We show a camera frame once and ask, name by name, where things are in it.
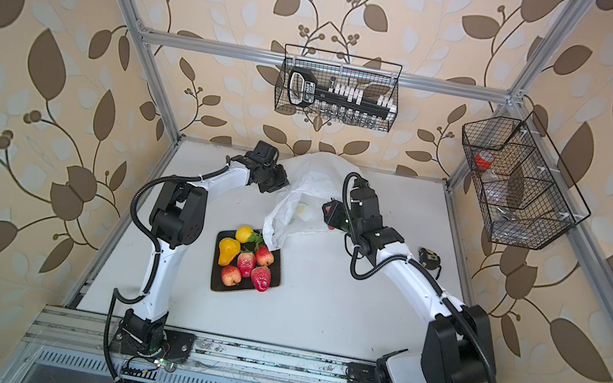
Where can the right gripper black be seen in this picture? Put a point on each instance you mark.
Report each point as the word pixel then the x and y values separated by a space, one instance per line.
pixel 332 216

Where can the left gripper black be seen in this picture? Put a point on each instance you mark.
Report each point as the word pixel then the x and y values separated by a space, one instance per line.
pixel 282 179

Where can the white plastic bag lemon print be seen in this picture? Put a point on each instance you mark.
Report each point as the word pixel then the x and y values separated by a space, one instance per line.
pixel 314 179

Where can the small yellow fake lemon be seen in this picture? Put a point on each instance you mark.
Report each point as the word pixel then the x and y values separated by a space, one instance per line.
pixel 244 234

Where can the large yellow fake lemon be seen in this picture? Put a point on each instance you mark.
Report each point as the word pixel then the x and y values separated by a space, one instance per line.
pixel 229 249

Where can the red fake apple large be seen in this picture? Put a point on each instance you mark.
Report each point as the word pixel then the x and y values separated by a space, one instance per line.
pixel 231 276

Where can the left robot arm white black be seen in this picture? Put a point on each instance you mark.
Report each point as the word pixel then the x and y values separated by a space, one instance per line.
pixel 171 213

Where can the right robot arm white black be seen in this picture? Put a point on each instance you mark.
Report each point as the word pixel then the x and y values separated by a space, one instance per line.
pixel 457 345

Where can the black socket tool set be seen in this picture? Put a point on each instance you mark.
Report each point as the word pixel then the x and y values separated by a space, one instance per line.
pixel 303 90

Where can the black square tray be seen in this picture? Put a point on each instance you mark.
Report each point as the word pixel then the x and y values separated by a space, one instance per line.
pixel 246 284

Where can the red capped clear bottle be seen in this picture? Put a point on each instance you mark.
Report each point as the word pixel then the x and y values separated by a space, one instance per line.
pixel 484 166

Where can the black wire basket back wall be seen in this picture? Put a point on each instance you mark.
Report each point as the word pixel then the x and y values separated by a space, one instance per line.
pixel 375 75

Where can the black wire basket wall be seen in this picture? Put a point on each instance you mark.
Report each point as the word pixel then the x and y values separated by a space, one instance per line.
pixel 539 200
pixel 375 75

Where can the black wire basket right wall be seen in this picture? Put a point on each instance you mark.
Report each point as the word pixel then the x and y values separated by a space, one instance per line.
pixel 539 200

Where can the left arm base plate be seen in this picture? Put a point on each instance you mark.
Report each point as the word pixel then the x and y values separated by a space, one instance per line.
pixel 176 346

